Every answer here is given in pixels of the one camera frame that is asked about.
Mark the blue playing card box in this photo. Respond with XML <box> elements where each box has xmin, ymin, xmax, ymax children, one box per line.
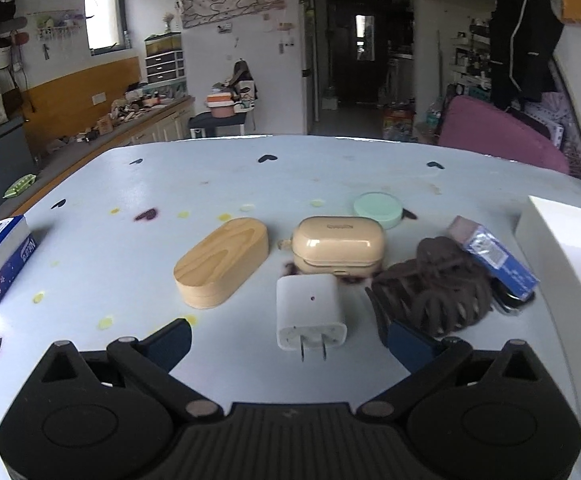
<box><xmin>445</xmin><ymin>215</ymin><xmax>541</xmax><ymax>303</ymax></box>

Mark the black smartwatch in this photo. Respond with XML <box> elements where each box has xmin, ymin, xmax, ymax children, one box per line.
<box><xmin>493</xmin><ymin>280</ymin><xmax>536</xmax><ymax>316</ymax></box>

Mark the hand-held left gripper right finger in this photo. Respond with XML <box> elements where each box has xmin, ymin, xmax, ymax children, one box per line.
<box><xmin>355</xmin><ymin>317</ymin><xmax>543</xmax><ymax>422</ymax></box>

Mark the white charger plug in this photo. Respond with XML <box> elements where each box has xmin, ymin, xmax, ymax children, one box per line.
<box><xmin>276</xmin><ymin>274</ymin><xmax>348</xmax><ymax>363</ymax></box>

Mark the pink chair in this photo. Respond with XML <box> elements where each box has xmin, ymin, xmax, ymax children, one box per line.
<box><xmin>437</xmin><ymin>95</ymin><xmax>570</xmax><ymax>176</ymax></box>

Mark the cluttered wooden counter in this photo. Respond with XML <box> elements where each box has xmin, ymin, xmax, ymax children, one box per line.
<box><xmin>0</xmin><ymin>94</ymin><xmax>196</xmax><ymax>216</ymax></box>

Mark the dark patterned bag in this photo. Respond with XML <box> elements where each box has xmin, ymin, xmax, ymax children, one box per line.
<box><xmin>231</xmin><ymin>60</ymin><xmax>260</xmax><ymax>111</ymax></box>

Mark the grey drawer cabinet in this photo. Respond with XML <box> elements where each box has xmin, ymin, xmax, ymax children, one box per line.
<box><xmin>144</xmin><ymin>32</ymin><xmax>187</xmax><ymax>84</ymax></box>

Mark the purple perforated metal rack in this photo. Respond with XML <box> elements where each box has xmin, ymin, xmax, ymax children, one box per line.
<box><xmin>527</xmin><ymin>55</ymin><xmax>581</xmax><ymax>181</ymax></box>

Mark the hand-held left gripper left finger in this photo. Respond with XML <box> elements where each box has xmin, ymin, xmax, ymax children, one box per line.
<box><xmin>38</xmin><ymin>317</ymin><xmax>224</xmax><ymax>423</ymax></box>

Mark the colourful box on floor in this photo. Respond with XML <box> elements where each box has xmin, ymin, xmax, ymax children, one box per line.
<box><xmin>382</xmin><ymin>104</ymin><xmax>416</xmax><ymax>140</ymax></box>

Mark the oval wooden case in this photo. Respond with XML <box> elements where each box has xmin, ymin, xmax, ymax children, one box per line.
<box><xmin>174</xmin><ymin>217</ymin><xmax>270</xmax><ymax>310</ymax></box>

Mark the mint green round case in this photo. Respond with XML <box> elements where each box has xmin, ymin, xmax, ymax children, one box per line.
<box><xmin>353</xmin><ymin>191</ymin><xmax>403</xmax><ymax>229</ymax></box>

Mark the small dark table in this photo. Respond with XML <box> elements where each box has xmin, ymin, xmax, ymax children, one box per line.
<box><xmin>189</xmin><ymin>110</ymin><xmax>249</xmax><ymax>139</ymax></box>

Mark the black jacket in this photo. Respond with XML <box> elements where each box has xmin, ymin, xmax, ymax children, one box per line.
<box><xmin>489</xmin><ymin>0</ymin><xmax>566</xmax><ymax>108</ymax></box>

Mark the blue tissue packet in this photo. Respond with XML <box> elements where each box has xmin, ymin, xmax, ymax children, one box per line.
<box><xmin>0</xmin><ymin>215</ymin><xmax>36</xmax><ymax>308</ymax></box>

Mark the pink lidded container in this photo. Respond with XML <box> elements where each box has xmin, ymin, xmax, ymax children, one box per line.
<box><xmin>206</xmin><ymin>91</ymin><xmax>234</xmax><ymax>119</ymax></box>

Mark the white cardboard box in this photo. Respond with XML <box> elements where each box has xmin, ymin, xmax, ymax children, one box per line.
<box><xmin>514</xmin><ymin>195</ymin><xmax>581</xmax><ymax>461</ymax></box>

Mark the cluttered wall shelf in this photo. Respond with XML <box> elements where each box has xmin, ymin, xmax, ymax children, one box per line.
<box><xmin>451</xmin><ymin>19</ymin><xmax>494</xmax><ymax>97</ymax></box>

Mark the green snack packet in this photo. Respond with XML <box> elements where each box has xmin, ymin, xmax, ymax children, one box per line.
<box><xmin>2</xmin><ymin>173</ymin><xmax>36</xmax><ymax>199</ymax></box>

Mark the brown hair claw clip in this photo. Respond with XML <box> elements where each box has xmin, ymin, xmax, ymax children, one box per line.
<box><xmin>365</xmin><ymin>237</ymin><xmax>496</xmax><ymax>338</ymax></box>

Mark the small water bottle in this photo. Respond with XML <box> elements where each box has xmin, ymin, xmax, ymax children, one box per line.
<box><xmin>426</xmin><ymin>100</ymin><xmax>444</xmax><ymax>132</ymax></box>

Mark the window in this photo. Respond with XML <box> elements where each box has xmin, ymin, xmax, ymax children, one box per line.
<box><xmin>83</xmin><ymin>0</ymin><xmax>132</xmax><ymax>53</ymax></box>

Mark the beige earbuds case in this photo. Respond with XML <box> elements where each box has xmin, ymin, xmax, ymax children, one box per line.
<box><xmin>280</xmin><ymin>216</ymin><xmax>386</xmax><ymax>278</ymax></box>

